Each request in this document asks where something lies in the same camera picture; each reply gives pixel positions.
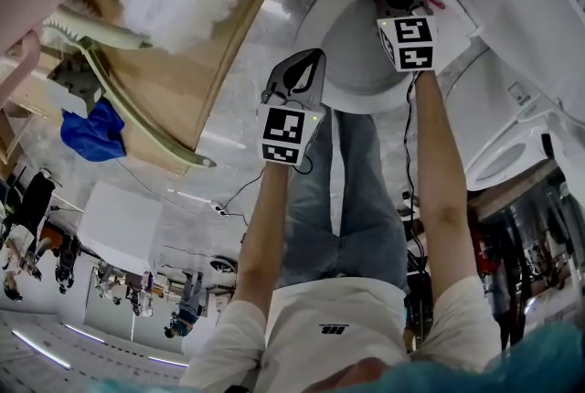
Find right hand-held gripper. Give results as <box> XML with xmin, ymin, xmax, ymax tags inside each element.
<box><xmin>372</xmin><ymin>0</ymin><xmax>439</xmax><ymax>74</ymax></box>

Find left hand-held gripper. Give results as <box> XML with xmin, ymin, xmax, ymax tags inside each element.
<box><xmin>256</xmin><ymin>48</ymin><xmax>328</xmax><ymax>166</ymax></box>

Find person's left forearm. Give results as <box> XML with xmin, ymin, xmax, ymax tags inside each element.
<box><xmin>232</xmin><ymin>162</ymin><xmax>293</xmax><ymax>314</ymax></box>

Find person's right forearm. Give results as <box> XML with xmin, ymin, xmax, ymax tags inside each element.
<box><xmin>409</xmin><ymin>70</ymin><xmax>479</xmax><ymax>310</ymax></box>

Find white smart toilet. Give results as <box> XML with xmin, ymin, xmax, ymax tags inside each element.
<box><xmin>445</xmin><ymin>46</ymin><xmax>577</xmax><ymax>194</ymax></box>

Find large brown cardboard box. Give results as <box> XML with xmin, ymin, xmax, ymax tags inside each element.
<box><xmin>0</xmin><ymin>0</ymin><xmax>312</xmax><ymax>175</ymax></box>

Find person's blue jeans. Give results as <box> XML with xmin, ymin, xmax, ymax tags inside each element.
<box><xmin>278</xmin><ymin>107</ymin><xmax>410</xmax><ymax>292</ymax></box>

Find white power strip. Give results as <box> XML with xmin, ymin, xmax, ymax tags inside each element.
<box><xmin>209</xmin><ymin>198</ymin><xmax>232</xmax><ymax>218</ymax></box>

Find cream scrub brush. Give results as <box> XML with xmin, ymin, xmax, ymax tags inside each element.
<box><xmin>40</xmin><ymin>11</ymin><xmax>154</xmax><ymax>52</ymax></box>

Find white helmet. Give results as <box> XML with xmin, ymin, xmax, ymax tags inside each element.
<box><xmin>208</xmin><ymin>255</ymin><xmax>239</xmax><ymax>277</ymax></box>

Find blue cloth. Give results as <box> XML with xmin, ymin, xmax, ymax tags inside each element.
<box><xmin>60</xmin><ymin>97</ymin><xmax>128</xmax><ymax>163</ymax></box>

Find small grey device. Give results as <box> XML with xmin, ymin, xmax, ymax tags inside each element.
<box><xmin>45</xmin><ymin>61</ymin><xmax>104</xmax><ymax>118</ymax></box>

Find dark wooden platform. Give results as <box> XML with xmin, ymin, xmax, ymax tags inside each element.
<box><xmin>465</xmin><ymin>160</ymin><xmax>568</xmax><ymax>218</ymax></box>

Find person's white shirt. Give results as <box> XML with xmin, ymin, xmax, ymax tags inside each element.
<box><xmin>180</xmin><ymin>276</ymin><xmax>502</xmax><ymax>393</ymax></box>

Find red fire extinguisher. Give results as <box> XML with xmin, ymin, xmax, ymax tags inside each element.
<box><xmin>473</xmin><ymin>230</ymin><xmax>493</xmax><ymax>276</ymax></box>

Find ceiling light strip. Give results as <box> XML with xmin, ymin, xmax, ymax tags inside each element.
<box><xmin>146</xmin><ymin>354</ymin><xmax>189</xmax><ymax>368</ymax></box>
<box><xmin>63</xmin><ymin>323</ymin><xmax>106</xmax><ymax>345</ymax></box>
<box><xmin>11</xmin><ymin>329</ymin><xmax>72</xmax><ymax>370</ymax></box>

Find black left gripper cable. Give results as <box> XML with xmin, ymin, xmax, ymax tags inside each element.
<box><xmin>218</xmin><ymin>153</ymin><xmax>316</xmax><ymax>218</ymax></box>

